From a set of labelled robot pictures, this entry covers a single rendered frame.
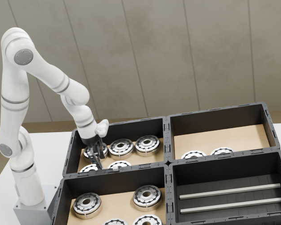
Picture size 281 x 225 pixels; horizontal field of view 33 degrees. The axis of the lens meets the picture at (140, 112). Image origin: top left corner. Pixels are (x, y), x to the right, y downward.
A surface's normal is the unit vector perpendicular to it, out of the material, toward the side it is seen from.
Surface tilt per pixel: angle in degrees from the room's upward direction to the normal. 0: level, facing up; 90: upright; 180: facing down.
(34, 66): 111
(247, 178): 0
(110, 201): 0
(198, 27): 90
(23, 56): 105
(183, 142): 0
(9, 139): 88
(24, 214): 90
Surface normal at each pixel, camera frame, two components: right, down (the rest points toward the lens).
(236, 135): -0.19, -0.81
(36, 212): -0.18, 0.59
